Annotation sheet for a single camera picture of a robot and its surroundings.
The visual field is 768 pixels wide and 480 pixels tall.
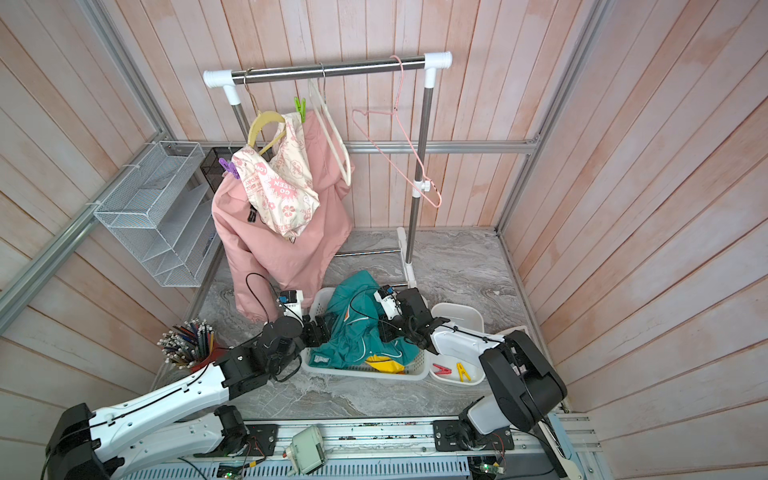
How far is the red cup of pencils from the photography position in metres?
0.71

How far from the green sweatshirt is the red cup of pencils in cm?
28

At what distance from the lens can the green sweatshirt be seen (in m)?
0.80
